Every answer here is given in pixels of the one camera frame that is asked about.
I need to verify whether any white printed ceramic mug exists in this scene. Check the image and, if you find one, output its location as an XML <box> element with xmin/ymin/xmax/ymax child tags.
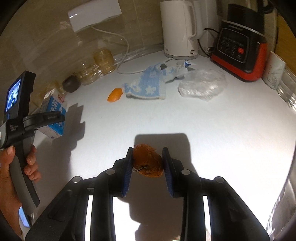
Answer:
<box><xmin>262</xmin><ymin>51</ymin><xmax>286</xmax><ymax>90</ymax></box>

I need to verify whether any white electric kettle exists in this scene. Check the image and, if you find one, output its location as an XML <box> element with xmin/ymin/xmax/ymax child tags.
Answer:
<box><xmin>159</xmin><ymin>1</ymin><xmax>203</xmax><ymax>60</ymax></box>

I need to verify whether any dark round jar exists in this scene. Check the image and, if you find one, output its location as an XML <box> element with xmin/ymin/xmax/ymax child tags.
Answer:
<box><xmin>62</xmin><ymin>74</ymin><xmax>81</xmax><ymax>93</ymax></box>

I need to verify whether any blue white milk carton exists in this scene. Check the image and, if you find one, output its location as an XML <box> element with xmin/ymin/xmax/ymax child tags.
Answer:
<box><xmin>39</xmin><ymin>89</ymin><xmax>67</xmax><ymax>139</ymax></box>

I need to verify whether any red black blender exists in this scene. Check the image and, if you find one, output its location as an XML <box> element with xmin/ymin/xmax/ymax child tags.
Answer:
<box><xmin>211</xmin><ymin>1</ymin><xmax>267</xmax><ymax>82</ymax></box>

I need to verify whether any white power cable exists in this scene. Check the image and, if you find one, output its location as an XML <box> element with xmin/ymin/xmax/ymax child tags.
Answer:
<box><xmin>90</xmin><ymin>25</ymin><xmax>174</xmax><ymax>75</ymax></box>

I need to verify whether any person's left hand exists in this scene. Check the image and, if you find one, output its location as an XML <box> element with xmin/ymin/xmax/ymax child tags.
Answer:
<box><xmin>0</xmin><ymin>144</ymin><xmax>42</xmax><ymax>236</ymax></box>

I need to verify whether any orange peel cup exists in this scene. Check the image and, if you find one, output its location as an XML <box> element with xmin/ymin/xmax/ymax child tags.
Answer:
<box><xmin>132</xmin><ymin>144</ymin><xmax>164</xmax><ymax>178</ymax></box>

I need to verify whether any orange peel slice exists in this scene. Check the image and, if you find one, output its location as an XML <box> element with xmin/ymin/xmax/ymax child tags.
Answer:
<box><xmin>107</xmin><ymin>88</ymin><xmax>123</xmax><ymax>102</ymax></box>

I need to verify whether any smartphone on gripper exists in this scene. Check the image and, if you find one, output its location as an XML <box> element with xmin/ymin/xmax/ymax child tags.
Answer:
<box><xmin>18</xmin><ymin>206</ymin><xmax>31</xmax><ymax>228</ymax></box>

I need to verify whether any black blender power cable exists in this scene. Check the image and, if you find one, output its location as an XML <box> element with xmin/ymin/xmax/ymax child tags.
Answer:
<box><xmin>198</xmin><ymin>27</ymin><xmax>219</xmax><ymax>58</ymax></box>

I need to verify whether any wooden cutting board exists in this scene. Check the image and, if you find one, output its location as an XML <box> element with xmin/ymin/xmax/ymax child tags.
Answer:
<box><xmin>275</xmin><ymin>15</ymin><xmax>296</xmax><ymax>73</ymax></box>

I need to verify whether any blue white floral cloth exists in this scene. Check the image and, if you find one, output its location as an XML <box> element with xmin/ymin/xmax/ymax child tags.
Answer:
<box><xmin>121</xmin><ymin>63</ymin><xmax>178</xmax><ymax>100</ymax></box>

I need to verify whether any clear glass mug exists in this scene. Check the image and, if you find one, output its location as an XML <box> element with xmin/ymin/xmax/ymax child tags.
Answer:
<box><xmin>277</xmin><ymin>66</ymin><xmax>296</xmax><ymax>111</ymax></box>

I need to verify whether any clear crumpled plastic bag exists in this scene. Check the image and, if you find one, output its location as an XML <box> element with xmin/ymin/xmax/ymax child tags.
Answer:
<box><xmin>178</xmin><ymin>69</ymin><xmax>228</xmax><ymax>101</ymax></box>

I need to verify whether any white wall socket cover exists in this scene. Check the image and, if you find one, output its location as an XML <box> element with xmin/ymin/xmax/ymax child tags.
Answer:
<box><xmin>68</xmin><ymin>0</ymin><xmax>122</xmax><ymax>32</ymax></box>

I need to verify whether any stainless steel sink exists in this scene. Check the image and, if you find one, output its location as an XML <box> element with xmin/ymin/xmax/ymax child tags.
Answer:
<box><xmin>266</xmin><ymin>178</ymin><xmax>295</xmax><ymax>240</ymax></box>

